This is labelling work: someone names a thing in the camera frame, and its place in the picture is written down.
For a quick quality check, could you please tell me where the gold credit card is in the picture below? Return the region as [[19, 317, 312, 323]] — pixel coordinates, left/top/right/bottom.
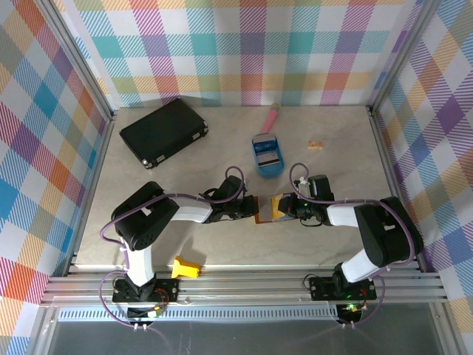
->
[[270, 194, 285, 217]]

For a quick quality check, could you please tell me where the brown leather card holder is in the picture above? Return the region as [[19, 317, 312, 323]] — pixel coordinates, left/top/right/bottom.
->
[[253, 192, 297, 225]]

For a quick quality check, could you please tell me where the blue oval tray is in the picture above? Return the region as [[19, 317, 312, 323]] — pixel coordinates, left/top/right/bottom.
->
[[251, 133, 287, 180]]

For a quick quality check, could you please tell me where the blue VIP credit card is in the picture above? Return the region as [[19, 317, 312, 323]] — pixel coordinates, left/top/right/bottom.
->
[[253, 135, 277, 153]]

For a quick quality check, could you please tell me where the magnetic stripe credit card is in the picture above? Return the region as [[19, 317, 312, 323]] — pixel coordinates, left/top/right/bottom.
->
[[257, 150, 281, 168]]

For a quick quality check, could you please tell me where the yellow plastic finger part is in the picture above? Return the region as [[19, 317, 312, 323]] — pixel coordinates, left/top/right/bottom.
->
[[171, 255, 203, 279]]

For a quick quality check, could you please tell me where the pink toy microphone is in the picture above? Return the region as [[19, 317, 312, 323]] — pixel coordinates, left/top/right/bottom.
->
[[259, 103, 283, 133]]

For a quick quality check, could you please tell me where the black hard case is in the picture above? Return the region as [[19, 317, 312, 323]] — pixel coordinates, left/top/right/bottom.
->
[[119, 97, 209, 170]]

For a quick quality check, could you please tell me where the small controller board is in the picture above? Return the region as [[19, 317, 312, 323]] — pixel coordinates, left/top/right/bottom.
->
[[336, 302, 367, 321], [126, 305, 164, 321]]

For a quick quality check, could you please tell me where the grey metal panel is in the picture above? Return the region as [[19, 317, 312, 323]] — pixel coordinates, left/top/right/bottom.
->
[[47, 319, 456, 355]]

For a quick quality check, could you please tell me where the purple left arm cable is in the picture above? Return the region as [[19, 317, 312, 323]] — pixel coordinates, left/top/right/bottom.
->
[[100, 165, 248, 334]]

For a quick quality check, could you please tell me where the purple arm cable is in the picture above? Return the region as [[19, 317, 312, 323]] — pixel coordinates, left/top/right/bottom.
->
[[289, 162, 422, 330], [100, 165, 248, 334]]

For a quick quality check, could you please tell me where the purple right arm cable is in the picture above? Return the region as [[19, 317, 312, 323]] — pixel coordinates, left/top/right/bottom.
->
[[289, 162, 422, 330]]

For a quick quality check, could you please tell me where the aluminium frame rail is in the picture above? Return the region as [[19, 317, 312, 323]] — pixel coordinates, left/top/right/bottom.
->
[[40, 271, 449, 308]]

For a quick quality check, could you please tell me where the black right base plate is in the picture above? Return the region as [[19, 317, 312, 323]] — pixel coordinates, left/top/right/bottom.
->
[[309, 276, 378, 301]]

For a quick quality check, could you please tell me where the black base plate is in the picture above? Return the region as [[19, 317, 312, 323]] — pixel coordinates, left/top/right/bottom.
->
[[112, 279, 180, 302], [309, 276, 378, 301]]

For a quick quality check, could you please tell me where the aluminium side rail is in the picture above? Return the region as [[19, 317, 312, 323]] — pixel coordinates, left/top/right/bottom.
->
[[63, 110, 118, 277], [367, 105, 429, 274]]

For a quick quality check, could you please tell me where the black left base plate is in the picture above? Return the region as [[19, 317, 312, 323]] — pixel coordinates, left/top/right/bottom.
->
[[112, 279, 180, 302]]

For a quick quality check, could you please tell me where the white slotted cable duct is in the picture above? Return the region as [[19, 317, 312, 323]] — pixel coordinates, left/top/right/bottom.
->
[[58, 309, 339, 322]]

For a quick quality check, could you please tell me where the aluminium frame post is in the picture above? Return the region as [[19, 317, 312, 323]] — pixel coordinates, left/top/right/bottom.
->
[[36, 0, 118, 125], [367, 0, 443, 115]]

